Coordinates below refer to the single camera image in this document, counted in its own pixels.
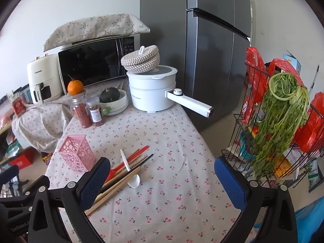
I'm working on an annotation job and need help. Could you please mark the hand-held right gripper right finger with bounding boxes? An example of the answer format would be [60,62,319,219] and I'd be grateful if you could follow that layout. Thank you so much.
[214,156,298,243]

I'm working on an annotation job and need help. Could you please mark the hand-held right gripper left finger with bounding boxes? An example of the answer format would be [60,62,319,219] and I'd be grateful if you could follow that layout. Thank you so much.
[27,157,112,243]

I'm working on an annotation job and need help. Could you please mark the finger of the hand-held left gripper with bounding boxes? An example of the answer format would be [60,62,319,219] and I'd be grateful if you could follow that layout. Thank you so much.
[0,165,20,198]
[23,176,50,196]

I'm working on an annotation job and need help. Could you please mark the pink perforated utensil holder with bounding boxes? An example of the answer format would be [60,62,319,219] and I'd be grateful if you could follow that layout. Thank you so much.
[58,135,96,173]

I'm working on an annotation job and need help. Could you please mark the red plastic utensil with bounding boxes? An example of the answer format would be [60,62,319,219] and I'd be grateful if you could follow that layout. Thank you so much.
[105,145,150,182]

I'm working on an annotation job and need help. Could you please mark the red cardboard box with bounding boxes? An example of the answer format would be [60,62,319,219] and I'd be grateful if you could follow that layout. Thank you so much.
[10,148,38,170]

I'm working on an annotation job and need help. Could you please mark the white plastic spoon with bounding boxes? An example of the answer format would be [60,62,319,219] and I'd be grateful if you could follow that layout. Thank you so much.
[120,149,140,188]

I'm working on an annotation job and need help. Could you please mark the brown wooden chopstick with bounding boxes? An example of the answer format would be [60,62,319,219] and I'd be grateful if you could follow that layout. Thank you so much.
[111,150,147,175]

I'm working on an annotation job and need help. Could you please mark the black chopstick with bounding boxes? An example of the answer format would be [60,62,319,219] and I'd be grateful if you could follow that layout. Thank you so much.
[101,153,154,193]

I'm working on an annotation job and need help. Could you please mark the small floral print cloth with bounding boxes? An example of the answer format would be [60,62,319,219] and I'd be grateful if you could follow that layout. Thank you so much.
[11,95,74,153]

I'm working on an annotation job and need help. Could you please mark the labelled glass spice jar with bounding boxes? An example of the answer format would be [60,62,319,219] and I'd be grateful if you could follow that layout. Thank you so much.
[86,97,104,127]

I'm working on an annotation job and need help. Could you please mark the red tin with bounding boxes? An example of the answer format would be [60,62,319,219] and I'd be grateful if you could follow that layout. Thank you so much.
[11,94,27,117]

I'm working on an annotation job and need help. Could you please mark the glass jar of red berries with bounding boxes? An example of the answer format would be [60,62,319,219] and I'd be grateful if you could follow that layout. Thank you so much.
[71,94,93,128]

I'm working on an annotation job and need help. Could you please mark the cherry print tablecloth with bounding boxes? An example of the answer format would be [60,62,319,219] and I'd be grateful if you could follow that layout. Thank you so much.
[45,78,254,243]

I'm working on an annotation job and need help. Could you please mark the bunch of green vegetables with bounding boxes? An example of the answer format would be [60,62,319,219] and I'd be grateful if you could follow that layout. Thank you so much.
[252,72,311,181]

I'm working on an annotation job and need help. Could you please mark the blue plastic bag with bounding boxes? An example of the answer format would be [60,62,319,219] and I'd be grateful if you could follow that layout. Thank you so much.
[295,197,324,243]

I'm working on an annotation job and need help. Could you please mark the dark green pumpkin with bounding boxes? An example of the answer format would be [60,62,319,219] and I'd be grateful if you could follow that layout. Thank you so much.
[99,87,120,103]

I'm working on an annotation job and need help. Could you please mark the orange fruit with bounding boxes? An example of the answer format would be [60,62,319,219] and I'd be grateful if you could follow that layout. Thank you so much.
[67,75,84,96]

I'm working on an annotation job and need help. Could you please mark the red plastic bag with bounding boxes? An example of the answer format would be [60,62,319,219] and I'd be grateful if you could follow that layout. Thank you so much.
[268,58,306,88]
[293,92,324,154]
[242,47,268,125]

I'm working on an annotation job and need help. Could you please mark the cream air fryer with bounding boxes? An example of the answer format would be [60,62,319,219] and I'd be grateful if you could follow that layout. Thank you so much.
[27,53,63,105]

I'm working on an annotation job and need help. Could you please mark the white electric cooking pot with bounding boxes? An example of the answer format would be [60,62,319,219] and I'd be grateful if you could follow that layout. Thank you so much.
[126,65,213,118]

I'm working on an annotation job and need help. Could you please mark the black microwave oven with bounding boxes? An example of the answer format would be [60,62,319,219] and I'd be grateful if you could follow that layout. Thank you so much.
[58,35,141,90]

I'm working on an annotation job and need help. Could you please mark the grey refrigerator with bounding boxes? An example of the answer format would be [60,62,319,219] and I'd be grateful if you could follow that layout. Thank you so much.
[140,0,256,132]

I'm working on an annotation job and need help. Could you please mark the blue cardboard box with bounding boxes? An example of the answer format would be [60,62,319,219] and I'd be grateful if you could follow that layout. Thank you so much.
[283,50,302,76]

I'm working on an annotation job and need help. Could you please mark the floral cloth cover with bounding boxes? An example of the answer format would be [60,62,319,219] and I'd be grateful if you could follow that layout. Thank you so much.
[44,13,150,52]

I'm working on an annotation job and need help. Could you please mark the black wire rack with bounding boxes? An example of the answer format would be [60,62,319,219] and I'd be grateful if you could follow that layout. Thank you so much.
[221,60,324,191]

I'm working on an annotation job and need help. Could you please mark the white bowls with green handle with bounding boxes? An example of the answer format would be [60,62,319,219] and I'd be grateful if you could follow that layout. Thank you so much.
[100,89,129,117]

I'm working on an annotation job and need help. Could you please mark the woven rope basket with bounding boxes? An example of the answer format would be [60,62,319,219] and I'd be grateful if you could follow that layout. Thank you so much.
[121,45,160,74]

